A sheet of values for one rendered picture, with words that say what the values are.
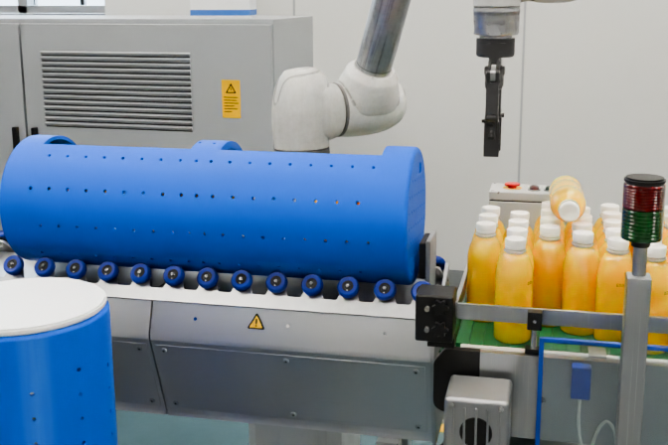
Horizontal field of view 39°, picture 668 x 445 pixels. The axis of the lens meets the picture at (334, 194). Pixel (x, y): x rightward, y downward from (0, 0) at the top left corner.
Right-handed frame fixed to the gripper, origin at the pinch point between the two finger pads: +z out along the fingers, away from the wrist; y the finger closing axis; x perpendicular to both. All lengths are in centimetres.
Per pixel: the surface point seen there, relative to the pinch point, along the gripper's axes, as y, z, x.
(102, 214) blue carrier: 16, 15, -78
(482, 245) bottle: 10.1, 19.6, -0.7
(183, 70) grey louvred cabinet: -152, 0, -126
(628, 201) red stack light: 40.7, 2.8, 23.4
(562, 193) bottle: 3.3, 9.8, 14.0
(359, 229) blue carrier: 16.6, 15.9, -24.0
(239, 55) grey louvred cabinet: -151, -6, -103
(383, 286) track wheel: 13.2, 28.2, -19.8
